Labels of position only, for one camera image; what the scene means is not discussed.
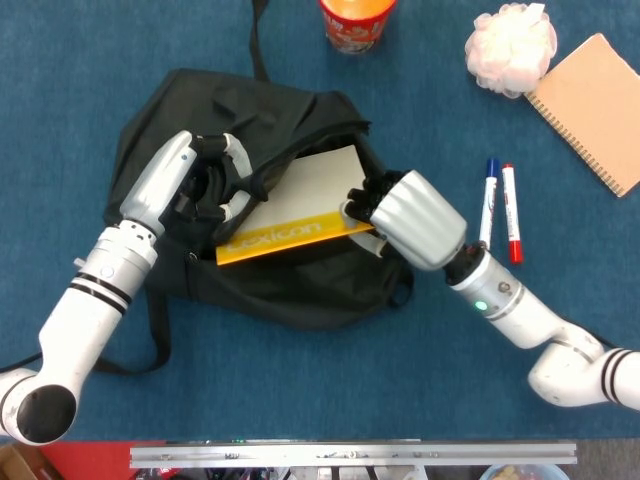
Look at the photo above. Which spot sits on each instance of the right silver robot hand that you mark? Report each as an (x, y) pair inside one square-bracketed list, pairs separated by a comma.
[(417, 220)]

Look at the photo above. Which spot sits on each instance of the red orange noodle cup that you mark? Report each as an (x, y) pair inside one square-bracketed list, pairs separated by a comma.
[(356, 25)]

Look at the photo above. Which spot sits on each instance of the red board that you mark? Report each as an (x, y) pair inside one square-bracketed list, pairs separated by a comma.
[(87, 460)]

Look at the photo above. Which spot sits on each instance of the blue capped white marker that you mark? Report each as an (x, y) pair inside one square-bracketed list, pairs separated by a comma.
[(488, 210)]

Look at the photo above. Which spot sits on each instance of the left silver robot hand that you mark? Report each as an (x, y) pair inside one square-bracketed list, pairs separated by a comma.
[(175, 180)]

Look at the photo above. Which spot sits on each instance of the white yellow Lexicon book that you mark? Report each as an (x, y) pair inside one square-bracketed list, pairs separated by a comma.
[(305, 210)]

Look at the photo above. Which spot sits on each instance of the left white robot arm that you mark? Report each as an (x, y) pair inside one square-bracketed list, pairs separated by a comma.
[(75, 325)]

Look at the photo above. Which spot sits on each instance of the light blue plastic bowl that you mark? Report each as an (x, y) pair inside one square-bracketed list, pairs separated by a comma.
[(520, 472)]

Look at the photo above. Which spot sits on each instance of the white mesh bath sponge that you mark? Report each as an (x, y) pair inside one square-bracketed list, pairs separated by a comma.
[(510, 50)]

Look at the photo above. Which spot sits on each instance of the brown spiral notebook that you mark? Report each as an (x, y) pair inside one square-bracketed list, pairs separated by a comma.
[(590, 107)]

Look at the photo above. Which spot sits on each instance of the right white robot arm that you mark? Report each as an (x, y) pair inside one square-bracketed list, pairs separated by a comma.
[(540, 320)]

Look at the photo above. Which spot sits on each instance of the aluminium profile rail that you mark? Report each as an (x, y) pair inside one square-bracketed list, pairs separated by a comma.
[(352, 454)]

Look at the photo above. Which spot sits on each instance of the black fabric backpack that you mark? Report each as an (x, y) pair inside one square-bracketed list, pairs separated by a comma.
[(280, 280)]

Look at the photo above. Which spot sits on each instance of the cardboard box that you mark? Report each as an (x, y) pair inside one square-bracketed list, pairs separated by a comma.
[(20, 462)]

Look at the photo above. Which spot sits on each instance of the red capped white marker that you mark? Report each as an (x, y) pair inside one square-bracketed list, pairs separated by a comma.
[(511, 215)]

